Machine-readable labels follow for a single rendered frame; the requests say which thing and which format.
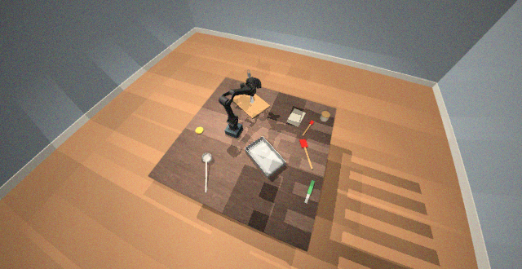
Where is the light wooden cutting board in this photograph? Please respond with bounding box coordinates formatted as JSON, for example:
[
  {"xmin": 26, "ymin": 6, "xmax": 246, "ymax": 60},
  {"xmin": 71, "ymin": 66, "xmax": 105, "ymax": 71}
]
[{"xmin": 233, "ymin": 94, "xmax": 270, "ymax": 119}]

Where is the white jar with wooden lid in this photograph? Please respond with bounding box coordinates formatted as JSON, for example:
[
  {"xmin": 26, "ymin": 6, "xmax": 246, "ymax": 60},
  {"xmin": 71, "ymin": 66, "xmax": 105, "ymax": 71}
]
[{"xmin": 320, "ymin": 111, "xmax": 330, "ymax": 121}]

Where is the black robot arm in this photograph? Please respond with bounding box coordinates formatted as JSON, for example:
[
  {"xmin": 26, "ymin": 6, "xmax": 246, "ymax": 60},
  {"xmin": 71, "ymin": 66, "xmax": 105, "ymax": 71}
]
[{"xmin": 219, "ymin": 77, "xmax": 260, "ymax": 131}]

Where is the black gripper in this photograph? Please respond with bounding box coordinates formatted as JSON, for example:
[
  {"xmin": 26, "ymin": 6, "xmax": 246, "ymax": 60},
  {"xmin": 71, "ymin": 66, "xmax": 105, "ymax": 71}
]
[{"xmin": 240, "ymin": 81, "xmax": 261, "ymax": 89}]

